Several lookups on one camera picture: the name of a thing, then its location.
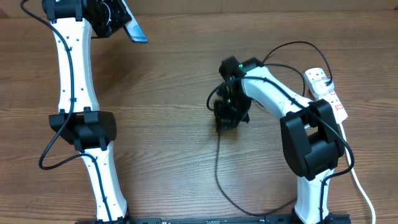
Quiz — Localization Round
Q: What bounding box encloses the blue Galaxy smartphone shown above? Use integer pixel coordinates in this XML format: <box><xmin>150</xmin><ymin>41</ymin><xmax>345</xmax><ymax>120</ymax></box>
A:
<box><xmin>122</xmin><ymin>0</ymin><xmax>148</xmax><ymax>44</ymax></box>

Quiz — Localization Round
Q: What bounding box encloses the white power strip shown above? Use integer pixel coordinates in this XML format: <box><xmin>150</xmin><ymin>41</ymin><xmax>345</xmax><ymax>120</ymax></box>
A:
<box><xmin>304</xmin><ymin>68</ymin><xmax>348</xmax><ymax>124</ymax></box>

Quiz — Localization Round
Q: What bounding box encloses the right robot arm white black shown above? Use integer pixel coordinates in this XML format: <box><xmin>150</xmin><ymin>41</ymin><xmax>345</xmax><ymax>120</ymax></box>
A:
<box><xmin>210</xmin><ymin>57</ymin><xmax>344</xmax><ymax>223</ymax></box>

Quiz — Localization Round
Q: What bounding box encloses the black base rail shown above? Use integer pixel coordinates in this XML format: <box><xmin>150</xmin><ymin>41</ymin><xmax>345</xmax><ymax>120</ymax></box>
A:
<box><xmin>75</xmin><ymin>214</ymin><xmax>351</xmax><ymax>224</ymax></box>

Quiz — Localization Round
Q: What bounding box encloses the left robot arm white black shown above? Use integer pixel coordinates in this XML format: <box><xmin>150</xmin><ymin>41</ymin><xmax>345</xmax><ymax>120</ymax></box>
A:
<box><xmin>39</xmin><ymin>0</ymin><xmax>147</xmax><ymax>223</ymax></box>

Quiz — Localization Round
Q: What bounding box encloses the black USB charging cable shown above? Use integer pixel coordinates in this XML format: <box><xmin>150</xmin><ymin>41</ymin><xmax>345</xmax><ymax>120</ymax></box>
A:
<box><xmin>213</xmin><ymin>41</ymin><xmax>333</xmax><ymax>217</ymax></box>

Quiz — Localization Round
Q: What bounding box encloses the white power strip cord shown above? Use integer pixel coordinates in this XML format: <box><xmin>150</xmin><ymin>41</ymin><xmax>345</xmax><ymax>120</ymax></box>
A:
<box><xmin>338</xmin><ymin>123</ymin><xmax>377</xmax><ymax>224</ymax></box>

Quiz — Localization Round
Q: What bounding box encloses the white charger plug adapter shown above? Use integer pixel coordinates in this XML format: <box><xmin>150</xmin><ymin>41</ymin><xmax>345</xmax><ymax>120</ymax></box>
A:
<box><xmin>311</xmin><ymin>79</ymin><xmax>335</xmax><ymax>97</ymax></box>

